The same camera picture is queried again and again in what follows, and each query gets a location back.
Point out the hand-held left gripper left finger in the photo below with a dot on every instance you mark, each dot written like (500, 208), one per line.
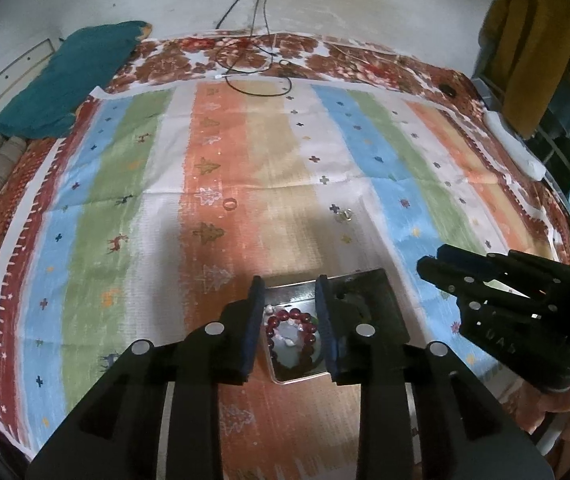
(251, 332)

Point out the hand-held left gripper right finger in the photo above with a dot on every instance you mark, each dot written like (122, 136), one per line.
(326, 332)

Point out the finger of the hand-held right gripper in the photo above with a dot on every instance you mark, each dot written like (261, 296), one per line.
(445, 277)
(515, 265)

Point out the metal tin box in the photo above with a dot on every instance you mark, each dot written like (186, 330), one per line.
(295, 372)

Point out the metal rack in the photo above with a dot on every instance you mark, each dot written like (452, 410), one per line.
(560, 125)

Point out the colourful striped cloth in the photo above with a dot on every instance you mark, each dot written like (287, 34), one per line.
(265, 160)

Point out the small black object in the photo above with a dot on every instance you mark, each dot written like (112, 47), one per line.
(447, 91)

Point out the yellow hanging garment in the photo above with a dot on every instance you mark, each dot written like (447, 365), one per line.
(535, 45)

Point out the floral bedsheet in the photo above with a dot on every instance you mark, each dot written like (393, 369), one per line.
(175, 55)

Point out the teal quilted pillow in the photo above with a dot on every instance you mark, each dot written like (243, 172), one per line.
(75, 75)

